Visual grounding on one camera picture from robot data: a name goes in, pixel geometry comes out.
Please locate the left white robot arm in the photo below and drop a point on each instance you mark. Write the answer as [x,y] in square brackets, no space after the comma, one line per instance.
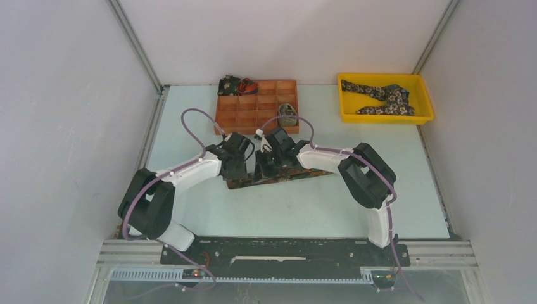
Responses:
[148,203]

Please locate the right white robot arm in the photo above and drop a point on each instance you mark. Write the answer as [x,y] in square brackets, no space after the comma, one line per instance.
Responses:
[366,175]

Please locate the rolled red black tie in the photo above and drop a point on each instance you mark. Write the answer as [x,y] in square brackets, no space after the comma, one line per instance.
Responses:
[247,87]

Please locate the rolled olive green tie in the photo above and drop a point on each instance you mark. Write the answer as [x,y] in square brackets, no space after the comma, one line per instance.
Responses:
[287,115]

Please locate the dark floral tie in bin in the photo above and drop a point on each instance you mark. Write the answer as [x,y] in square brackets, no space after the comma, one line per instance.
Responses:
[395,99]

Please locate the green orange patterned tie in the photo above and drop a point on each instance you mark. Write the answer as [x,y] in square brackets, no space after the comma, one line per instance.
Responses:
[283,175]

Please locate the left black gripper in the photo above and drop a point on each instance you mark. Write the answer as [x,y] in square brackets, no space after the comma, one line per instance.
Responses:
[240,174]

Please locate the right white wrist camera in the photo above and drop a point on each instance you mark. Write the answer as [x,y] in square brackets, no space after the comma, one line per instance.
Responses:
[264,146]

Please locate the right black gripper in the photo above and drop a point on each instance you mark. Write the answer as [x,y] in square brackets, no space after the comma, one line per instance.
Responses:
[261,166]

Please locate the orange compartment tray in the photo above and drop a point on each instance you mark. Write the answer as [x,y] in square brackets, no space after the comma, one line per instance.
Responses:
[245,114]

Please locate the rolled black floral tie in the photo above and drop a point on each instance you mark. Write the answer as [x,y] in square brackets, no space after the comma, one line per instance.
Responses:
[229,86]

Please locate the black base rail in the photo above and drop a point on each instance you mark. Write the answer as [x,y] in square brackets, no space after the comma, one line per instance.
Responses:
[287,259]

